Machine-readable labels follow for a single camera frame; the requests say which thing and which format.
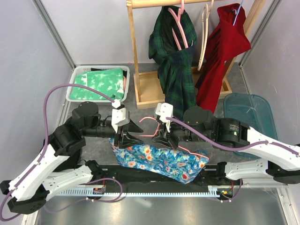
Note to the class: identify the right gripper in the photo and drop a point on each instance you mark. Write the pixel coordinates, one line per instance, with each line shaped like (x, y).
(166, 138)

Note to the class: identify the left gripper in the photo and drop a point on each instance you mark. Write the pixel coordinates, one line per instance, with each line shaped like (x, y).
(127, 139)

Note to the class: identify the floral blue cloth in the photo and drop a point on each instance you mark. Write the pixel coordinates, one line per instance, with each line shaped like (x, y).
(180, 165)

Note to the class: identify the dark green plaid cloth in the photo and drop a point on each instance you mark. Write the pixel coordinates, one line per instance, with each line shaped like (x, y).
(174, 59)

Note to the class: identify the red skirt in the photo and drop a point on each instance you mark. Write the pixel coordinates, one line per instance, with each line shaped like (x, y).
(224, 43)

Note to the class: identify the light blue wire hanger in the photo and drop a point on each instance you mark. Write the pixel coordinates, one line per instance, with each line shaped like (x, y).
(237, 11)

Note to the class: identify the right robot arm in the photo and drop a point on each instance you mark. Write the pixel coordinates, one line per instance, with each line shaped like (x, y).
(276, 160)

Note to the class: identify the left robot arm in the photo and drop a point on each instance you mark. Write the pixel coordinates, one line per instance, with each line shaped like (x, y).
(30, 191)

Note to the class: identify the beige wooden hanger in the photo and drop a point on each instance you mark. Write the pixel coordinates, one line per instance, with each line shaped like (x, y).
(205, 22)

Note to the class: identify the wooden clothes rack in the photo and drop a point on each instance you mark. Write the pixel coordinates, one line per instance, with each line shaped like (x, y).
(148, 92)

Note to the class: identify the pink cloth in basket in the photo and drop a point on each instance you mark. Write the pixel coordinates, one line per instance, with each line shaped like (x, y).
(125, 82)

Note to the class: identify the green white cloth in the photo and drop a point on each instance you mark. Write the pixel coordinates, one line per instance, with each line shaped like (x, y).
(109, 82)

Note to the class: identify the black cloth pile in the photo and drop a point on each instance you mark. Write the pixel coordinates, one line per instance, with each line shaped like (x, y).
(66, 147)

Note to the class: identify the white laundry basket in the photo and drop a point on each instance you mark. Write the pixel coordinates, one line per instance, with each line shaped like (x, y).
(80, 69)

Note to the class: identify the teal plastic basin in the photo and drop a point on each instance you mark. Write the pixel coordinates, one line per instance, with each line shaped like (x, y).
(253, 110)

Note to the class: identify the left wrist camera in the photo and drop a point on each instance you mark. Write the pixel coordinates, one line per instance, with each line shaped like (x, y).
(120, 115)

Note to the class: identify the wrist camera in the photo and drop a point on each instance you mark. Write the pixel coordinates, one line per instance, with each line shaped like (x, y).
(120, 115)
(164, 111)

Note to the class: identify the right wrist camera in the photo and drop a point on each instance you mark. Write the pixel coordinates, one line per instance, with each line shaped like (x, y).
(164, 111)

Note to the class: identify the slotted cable duct rail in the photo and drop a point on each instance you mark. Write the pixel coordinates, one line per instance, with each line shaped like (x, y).
(98, 192)

